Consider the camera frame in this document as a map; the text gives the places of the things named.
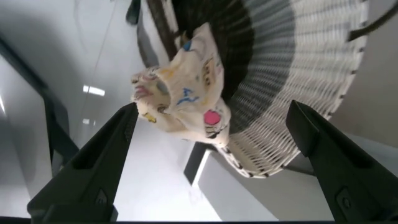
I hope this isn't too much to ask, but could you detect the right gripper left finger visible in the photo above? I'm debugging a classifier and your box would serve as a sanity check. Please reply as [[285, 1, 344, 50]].
[[27, 101, 139, 222]]

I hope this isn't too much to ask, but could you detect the white laundry basket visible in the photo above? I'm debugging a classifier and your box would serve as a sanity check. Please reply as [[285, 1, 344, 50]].
[[126, 0, 398, 179]]

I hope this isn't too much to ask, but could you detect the cream printed garment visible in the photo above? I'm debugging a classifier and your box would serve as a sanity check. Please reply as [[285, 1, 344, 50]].
[[130, 21, 233, 149]]

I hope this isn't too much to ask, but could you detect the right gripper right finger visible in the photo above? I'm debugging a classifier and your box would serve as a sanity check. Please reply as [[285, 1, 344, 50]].
[[285, 100, 398, 222]]

